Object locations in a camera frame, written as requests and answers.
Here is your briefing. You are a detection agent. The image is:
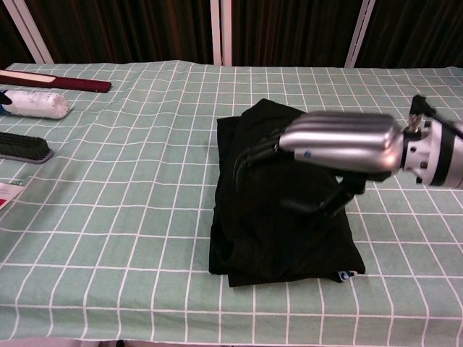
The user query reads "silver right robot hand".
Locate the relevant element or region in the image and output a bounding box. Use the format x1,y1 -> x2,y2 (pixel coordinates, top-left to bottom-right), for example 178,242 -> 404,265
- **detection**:
231,110 -> 404,218

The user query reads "black T-shirt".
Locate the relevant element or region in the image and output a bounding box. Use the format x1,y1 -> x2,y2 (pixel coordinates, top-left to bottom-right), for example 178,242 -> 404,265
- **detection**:
208,98 -> 367,288

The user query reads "dark pleated curtain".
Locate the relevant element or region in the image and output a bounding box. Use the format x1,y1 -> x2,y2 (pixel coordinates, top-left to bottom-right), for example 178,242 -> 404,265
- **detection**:
10,0 -> 214,65
231,0 -> 366,68
0,0 -> 35,70
356,0 -> 463,69

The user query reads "maroon and cream folding fan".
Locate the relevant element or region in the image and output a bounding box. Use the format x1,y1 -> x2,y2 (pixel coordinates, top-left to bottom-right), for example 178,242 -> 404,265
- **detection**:
0,69 -> 112,94

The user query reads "white bottle with blue cap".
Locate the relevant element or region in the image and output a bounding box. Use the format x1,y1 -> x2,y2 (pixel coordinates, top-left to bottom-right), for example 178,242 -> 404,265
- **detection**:
0,89 -> 70,119

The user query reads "red white snack packet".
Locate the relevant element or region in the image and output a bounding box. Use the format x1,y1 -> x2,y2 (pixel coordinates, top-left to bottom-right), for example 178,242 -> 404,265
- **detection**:
0,182 -> 26,213

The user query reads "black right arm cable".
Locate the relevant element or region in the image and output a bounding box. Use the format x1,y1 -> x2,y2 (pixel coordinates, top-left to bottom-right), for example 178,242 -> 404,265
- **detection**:
410,94 -> 463,140

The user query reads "white frame post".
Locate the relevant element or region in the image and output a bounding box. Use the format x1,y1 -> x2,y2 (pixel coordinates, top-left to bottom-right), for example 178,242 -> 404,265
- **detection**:
343,0 -> 377,69
0,0 -> 55,65
209,0 -> 233,67

